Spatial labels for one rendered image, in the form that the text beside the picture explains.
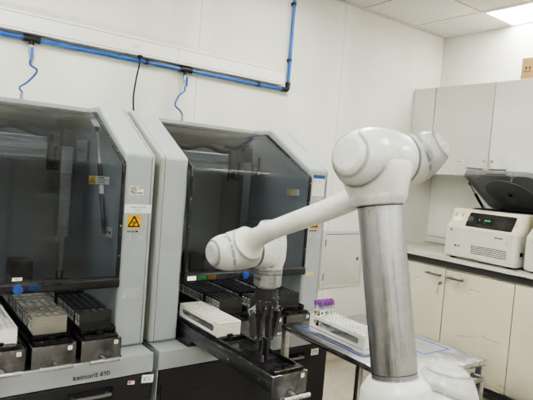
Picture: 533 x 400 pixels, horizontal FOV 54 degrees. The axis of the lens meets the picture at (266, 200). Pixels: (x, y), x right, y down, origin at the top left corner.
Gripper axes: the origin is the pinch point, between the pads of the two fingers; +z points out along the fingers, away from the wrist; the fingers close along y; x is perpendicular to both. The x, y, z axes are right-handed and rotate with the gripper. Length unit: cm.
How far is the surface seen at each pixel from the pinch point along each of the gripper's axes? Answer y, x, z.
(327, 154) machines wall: -166, -158, -74
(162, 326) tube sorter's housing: 12.5, -46.9, 4.6
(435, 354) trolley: -58, 24, 2
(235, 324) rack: -3.9, -22.2, -1.5
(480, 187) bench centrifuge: -261, -90, -58
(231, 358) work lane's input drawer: 5.0, -9.4, 5.3
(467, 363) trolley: -60, 35, 2
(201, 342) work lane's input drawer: 5.0, -29.5, 6.3
